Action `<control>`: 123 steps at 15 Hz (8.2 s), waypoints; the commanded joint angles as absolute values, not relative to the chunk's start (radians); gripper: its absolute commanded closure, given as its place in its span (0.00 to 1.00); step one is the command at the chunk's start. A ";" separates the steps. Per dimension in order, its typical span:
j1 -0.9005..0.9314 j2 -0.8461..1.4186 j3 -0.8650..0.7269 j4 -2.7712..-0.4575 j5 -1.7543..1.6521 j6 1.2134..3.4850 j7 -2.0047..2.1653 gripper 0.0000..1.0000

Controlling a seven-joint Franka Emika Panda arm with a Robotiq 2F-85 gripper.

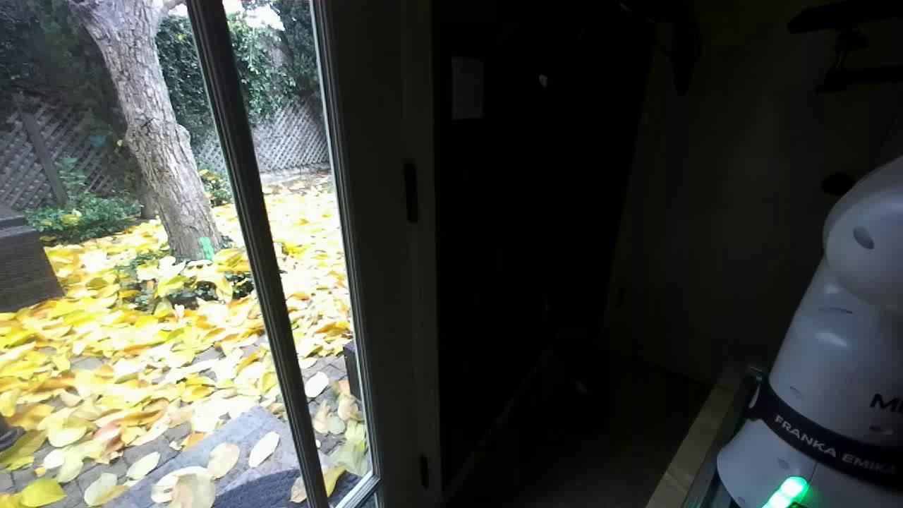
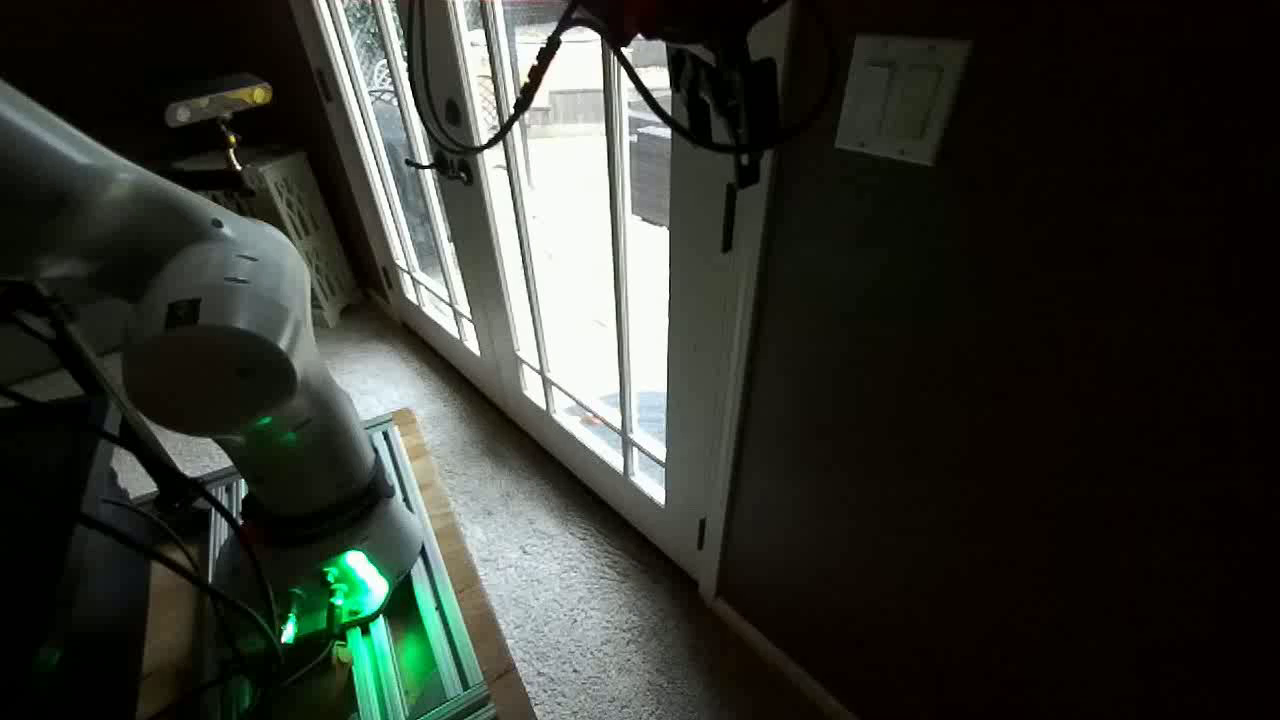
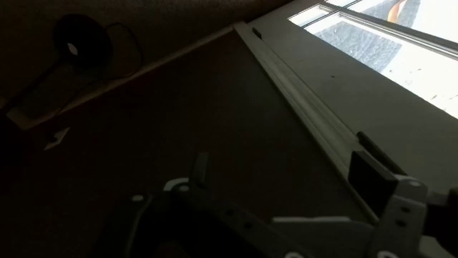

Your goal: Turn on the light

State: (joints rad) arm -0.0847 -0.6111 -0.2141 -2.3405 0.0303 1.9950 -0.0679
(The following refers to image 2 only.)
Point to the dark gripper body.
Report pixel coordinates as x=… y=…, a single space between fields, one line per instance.
x=682 y=23

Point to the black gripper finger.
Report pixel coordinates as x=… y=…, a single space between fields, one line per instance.
x=749 y=112
x=688 y=80

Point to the white wall light switch plate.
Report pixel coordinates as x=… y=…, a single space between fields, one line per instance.
x=897 y=97

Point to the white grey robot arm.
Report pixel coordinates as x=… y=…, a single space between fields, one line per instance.
x=223 y=344

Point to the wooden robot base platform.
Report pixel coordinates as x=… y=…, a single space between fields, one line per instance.
x=190 y=674

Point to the black door hinge upper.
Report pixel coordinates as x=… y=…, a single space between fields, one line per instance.
x=731 y=220

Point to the white french glass door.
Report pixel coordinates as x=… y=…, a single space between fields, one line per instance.
x=576 y=280

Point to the white lattice laundry basket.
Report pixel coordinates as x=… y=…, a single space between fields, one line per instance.
x=279 y=187

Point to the black monitor at left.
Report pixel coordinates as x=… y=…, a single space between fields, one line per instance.
x=69 y=598

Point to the dark door lever handle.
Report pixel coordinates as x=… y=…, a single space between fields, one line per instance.
x=446 y=166

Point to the stereo camera on stand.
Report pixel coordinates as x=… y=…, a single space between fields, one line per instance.
x=223 y=103

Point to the aluminium rail base frame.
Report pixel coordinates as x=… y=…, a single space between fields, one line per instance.
x=371 y=628

